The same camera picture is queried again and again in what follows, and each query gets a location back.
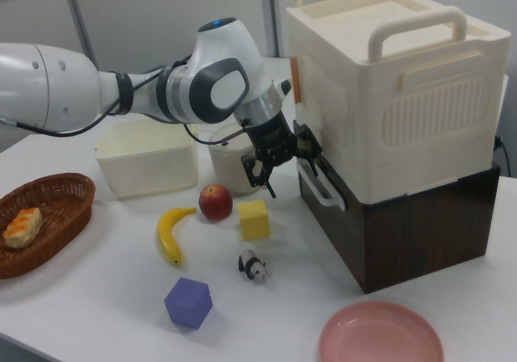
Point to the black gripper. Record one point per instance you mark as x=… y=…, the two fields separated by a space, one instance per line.
x=270 y=140

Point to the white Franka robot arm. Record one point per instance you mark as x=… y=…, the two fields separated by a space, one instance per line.
x=48 y=83

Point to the dark brown drawer cabinet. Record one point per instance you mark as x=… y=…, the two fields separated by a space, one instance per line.
x=424 y=232

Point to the small beige lidded trash can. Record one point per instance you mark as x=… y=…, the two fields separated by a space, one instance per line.
x=230 y=168

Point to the yellow foam cube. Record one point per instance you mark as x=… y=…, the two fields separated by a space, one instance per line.
x=254 y=220

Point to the red apple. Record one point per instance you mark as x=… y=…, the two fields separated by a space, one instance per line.
x=216 y=202

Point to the small panda toy figure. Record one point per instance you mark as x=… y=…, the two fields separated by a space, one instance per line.
x=253 y=266

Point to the yellow banana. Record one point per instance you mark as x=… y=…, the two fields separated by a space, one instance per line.
x=167 y=232

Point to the white square plastic bin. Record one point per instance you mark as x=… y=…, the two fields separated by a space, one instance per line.
x=141 y=172

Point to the cream plastic storage box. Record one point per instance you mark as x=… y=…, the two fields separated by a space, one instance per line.
x=424 y=115

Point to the purple foam cube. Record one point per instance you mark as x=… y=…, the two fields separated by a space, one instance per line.
x=187 y=303

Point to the pink plastic plate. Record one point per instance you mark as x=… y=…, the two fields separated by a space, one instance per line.
x=379 y=333

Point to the brown wicker basket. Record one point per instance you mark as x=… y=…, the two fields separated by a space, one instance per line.
x=60 y=216

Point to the orange glazed bread loaf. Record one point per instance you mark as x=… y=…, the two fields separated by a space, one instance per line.
x=22 y=228

